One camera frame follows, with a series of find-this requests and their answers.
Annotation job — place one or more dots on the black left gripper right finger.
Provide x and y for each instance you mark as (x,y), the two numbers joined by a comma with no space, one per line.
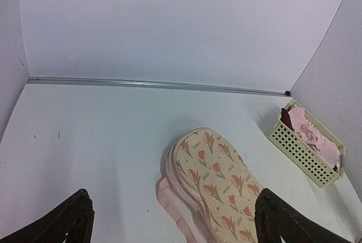
(277,221)

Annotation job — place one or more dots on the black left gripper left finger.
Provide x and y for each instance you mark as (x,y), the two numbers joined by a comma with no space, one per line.
(71,221)

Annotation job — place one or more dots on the beige patterned mesh laundry bag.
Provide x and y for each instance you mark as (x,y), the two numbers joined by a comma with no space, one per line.
(208,190)

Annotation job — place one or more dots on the light green perforated plastic basket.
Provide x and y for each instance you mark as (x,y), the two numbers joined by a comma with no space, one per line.
(302,155)

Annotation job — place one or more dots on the light pink bra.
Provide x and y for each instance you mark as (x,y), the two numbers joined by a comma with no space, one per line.
(326,149)

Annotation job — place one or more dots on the dark red bra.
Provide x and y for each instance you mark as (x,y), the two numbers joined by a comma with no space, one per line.
(285,117)

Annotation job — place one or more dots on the aluminium back table edge strip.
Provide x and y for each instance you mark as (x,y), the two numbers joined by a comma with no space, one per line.
(151,85)

